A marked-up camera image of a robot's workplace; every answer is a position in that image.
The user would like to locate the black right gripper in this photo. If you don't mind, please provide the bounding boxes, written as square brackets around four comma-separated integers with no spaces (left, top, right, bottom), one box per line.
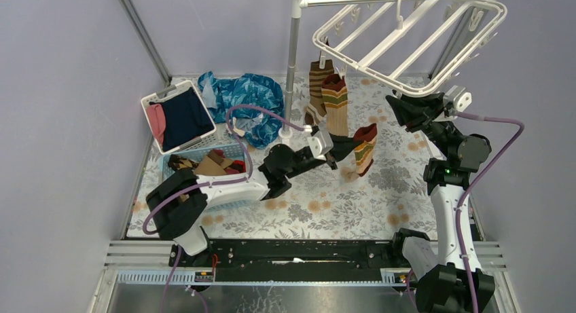
[384,88,461,160]

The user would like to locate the red cuff multicolour sock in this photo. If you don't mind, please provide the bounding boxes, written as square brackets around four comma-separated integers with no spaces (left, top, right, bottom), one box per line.
[321,73,349,136]
[344,123,378,182]

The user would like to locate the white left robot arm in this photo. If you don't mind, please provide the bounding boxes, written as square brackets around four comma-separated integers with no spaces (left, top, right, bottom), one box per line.
[143,131,362,266]

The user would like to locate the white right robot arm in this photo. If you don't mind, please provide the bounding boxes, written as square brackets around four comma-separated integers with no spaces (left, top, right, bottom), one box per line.
[386,92,495,312]

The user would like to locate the white clip drying hanger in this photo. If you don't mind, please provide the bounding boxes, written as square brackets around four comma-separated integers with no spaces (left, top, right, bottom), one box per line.
[312,0,509,106]

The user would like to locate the pile of assorted socks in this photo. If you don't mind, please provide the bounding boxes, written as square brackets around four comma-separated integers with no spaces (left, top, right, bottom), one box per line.
[168,149,246,176]

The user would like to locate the floral patterned table mat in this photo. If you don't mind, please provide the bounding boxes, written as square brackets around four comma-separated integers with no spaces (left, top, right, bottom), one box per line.
[126,76,444,241]

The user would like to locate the blue patterned cloth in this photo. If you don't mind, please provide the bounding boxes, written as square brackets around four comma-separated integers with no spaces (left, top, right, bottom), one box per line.
[198,71,285,149]

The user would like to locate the silver white drying rack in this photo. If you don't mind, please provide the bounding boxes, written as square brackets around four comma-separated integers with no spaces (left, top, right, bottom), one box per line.
[278,0,507,141]

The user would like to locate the dark navy folded garment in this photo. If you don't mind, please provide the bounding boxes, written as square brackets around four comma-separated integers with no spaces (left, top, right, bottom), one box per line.
[150,88,215,152]

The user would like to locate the white plastic basket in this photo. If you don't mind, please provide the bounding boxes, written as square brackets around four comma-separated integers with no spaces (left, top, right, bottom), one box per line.
[140,79,218,155]

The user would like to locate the light blue sock basket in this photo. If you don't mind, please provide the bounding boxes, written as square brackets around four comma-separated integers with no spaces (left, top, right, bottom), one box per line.
[158,143,255,212]

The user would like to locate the pink folded garment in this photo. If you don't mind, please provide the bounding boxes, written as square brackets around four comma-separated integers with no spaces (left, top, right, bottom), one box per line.
[145,103,166,145]

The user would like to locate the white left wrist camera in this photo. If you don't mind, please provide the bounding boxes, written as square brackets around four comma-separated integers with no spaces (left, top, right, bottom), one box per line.
[304,125,334,161]

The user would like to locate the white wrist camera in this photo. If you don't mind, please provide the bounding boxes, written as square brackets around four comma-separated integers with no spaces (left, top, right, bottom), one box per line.
[304,125,334,161]
[443,86,472,120]

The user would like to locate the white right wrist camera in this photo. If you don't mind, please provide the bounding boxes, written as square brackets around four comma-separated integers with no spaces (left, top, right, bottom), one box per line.
[443,86,472,120]

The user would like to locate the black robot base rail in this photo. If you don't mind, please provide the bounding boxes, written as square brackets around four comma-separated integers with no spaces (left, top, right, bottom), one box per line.
[168,238,409,282]

